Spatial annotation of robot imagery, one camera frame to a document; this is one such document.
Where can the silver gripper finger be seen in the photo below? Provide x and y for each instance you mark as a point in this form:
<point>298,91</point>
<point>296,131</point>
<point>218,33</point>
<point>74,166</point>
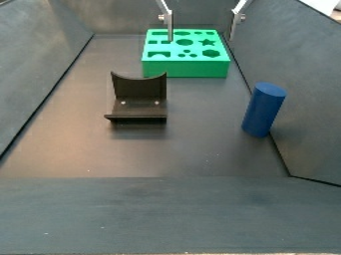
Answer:
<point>237,11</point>
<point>166,16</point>

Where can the blue oval cylinder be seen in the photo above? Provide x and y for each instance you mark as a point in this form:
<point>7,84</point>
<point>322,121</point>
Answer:
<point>262,109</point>

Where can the green shape sorting board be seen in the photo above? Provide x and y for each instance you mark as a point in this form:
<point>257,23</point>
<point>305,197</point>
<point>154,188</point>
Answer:
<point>193,55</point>

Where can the black curved holder stand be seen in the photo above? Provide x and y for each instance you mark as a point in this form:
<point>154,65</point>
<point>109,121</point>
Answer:
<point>141,98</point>

